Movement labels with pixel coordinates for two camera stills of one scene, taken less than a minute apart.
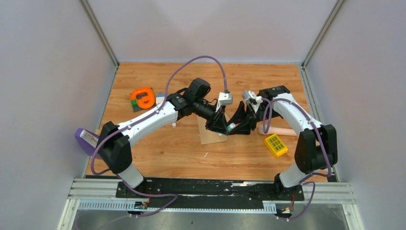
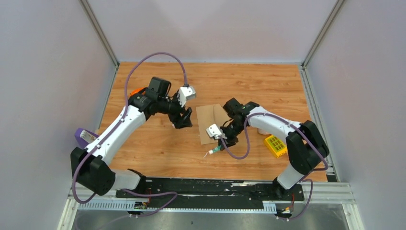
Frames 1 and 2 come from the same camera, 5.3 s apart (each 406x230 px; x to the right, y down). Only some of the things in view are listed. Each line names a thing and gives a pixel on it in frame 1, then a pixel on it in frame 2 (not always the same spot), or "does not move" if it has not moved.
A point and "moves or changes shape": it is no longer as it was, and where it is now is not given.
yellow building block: x=276 y=145 does not move
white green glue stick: x=231 y=126 moves or changes shape
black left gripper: x=218 y=121 → x=186 y=122
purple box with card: x=87 y=141 does not move
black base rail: x=210 y=190 does not move
